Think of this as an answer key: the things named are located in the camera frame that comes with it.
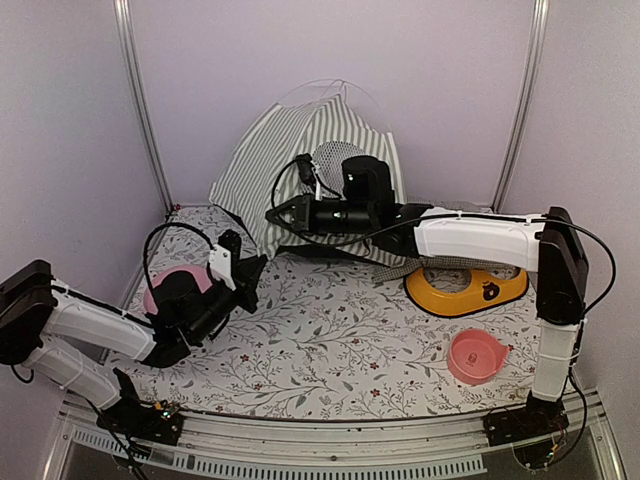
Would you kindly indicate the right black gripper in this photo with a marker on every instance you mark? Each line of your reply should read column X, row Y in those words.
column 304, row 215

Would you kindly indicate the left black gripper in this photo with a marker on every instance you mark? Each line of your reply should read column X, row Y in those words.
column 246, row 274

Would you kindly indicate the striped pet tent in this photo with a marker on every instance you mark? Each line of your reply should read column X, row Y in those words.
column 247, row 191

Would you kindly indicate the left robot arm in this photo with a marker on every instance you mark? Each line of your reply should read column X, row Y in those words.
column 41, row 314

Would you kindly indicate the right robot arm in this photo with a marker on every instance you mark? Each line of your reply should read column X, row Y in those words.
column 546, row 245

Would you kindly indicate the pink plate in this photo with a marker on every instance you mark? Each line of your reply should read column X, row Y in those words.
column 199, row 274

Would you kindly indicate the floral table mat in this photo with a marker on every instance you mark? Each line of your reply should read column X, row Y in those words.
column 328, row 343

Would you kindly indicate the green checkered cushion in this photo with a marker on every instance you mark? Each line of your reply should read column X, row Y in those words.
column 385, row 273

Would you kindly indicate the yellow double bowl holder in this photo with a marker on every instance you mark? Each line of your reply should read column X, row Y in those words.
column 484, row 291

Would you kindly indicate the pink bowl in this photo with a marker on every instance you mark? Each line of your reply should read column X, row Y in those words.
column 475, row 356

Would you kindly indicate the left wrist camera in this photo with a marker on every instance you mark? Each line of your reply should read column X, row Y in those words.
column 223, row 256

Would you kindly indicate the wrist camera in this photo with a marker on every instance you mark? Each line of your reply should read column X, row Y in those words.
column 223, row 256
column 308, row 173

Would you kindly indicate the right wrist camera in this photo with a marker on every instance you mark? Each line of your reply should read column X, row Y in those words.
column 308, row 173

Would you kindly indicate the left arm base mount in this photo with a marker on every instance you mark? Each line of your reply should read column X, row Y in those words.
column 132, row 419

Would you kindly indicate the left aluminium frame post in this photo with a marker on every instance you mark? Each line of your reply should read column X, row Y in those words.
column 124, row 24

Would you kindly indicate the aluminium frame post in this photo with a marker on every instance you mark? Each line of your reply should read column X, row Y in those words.
column 531, row 68
column 124, row 24

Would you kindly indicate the front aluminium rail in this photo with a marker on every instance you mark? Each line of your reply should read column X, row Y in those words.
column 465, row 446

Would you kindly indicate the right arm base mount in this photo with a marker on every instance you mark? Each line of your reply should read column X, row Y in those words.
column 536, row 418

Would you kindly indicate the right aluminium frame post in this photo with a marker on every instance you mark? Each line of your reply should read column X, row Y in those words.
column 531, row 68

